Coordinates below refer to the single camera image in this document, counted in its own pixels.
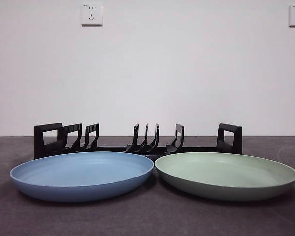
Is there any blue round plate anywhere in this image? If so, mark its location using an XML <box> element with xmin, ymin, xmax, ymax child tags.
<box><xmin>9</xmin><ymin>151</ymin><xmax>155</xmax><ymax>203</ymax></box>

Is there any green round plate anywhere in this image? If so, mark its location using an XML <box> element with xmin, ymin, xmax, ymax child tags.
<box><xmin>154</xmin><ymin>151</ymin><xmax>295</xmax><ymax>202</ymax></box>

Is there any black plate rack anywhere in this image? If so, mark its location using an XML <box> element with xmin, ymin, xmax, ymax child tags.
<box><xmin>33</xmin><ymin>122</ymin><xmax>243</xmax><ymax>161</ymax></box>

